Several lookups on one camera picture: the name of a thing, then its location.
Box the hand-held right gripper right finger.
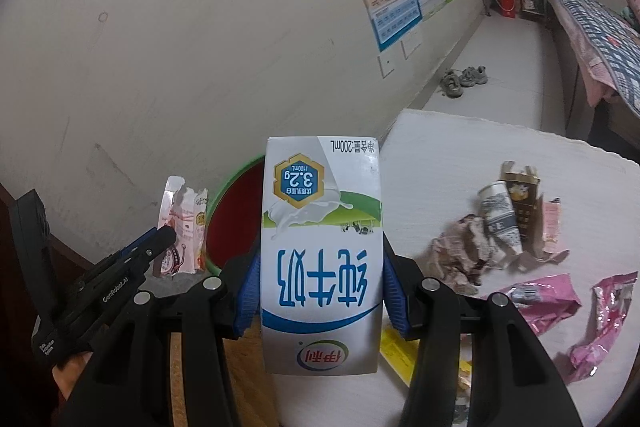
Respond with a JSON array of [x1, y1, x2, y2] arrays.
[[382, 239, 583, 427]]

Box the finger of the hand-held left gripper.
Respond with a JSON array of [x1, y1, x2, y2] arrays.
[[112, 229, 158, 258], [117, 227, 178, 275]]

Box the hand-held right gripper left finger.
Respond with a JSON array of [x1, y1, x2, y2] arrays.
[[60, 253, 263, 427]]

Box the pink white torn wrapper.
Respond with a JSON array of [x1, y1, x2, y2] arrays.
[[152, 176, 210, 279]]

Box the yellow snack wrapper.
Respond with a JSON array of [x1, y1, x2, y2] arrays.
[[379, 326, 473, 393]]

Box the green bin with red inside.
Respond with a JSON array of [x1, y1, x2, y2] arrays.
[[204, 155, 267, 280]]

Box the printed paper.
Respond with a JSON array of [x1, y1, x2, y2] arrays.
[[427, 213, 506, 297]]

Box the white blue milk carton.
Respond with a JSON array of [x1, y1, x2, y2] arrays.
[[261, 136, 385, 376]]

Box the person's left hand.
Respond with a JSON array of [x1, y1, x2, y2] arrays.
[[52, 351, 93, 403]]

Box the dark brown wooden furniture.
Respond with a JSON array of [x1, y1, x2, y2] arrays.
[[0, 184, 96, 268]]

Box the white grey rolled wrapper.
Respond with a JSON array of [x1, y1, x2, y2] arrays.
[[477, 181, 524, 256]]

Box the white foam mat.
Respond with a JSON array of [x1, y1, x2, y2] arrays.
[[372, 109, 640, 427]]

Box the pink foil wrapper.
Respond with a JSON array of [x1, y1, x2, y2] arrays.
[[487, 273, 582, 335], [570, 271, 639, 383]]

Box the dark brown gold wrapper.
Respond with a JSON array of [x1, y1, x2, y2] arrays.
[[501, 161, 546, 253]]

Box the small pink carton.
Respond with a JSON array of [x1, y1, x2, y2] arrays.
[[530, 198, 570, 264]]

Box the pink bed sheet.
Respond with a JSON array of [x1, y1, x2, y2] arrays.
[[575, 52, 621, 105]]

